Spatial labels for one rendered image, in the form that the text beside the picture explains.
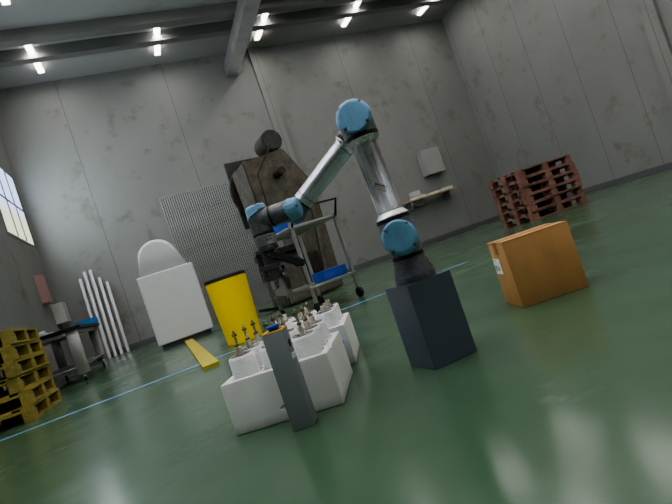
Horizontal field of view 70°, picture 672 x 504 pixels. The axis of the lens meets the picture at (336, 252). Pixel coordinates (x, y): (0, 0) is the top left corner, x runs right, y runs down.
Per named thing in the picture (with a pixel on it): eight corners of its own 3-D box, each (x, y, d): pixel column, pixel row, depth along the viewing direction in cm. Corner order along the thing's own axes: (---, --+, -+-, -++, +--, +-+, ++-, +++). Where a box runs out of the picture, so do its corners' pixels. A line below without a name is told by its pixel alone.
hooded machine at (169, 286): (215, 329, 806) (184, 236, 808) (217, 330, 740) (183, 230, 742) (162, 347, 779) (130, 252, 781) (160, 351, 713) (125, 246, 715)
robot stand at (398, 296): (449, 347, 186) (424, 273, 186) (477, 350, 169) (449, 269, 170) (410, 365, 180) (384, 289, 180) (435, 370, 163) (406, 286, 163)
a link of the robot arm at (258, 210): (262, 200, 165) (239, 208, 167) (272, 231, 165) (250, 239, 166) (269, 201, 173) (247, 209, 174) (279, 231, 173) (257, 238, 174)
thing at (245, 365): (246, 410, 166) (229, 360, 166) (241, 406, 175) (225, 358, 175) (272, 399, 169) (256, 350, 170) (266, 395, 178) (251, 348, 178)
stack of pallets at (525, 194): (535, 221, 785) (517, 170, 786) (501, 229, 864) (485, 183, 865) (590, 200, 827) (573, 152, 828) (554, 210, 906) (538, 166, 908)
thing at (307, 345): (335, 380, 166) (318, 330, 166) (309, 391, 163) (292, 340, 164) (328, 376, 175) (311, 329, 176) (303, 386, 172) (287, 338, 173)
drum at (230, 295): (263, 331, 494) (242, 271, 495) (268, 333, 455) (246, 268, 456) (223, 345, 482) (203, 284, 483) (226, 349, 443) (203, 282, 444)
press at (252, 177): (329, 288, 853) (280, 142, 856) (356, 283, 738) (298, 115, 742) (253, 316, 802) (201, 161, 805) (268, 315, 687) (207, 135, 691)
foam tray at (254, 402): (353, 371, 199) (339, 330, 200) (344, 403, 161) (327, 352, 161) (265, 399, 204) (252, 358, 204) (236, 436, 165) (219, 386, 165)
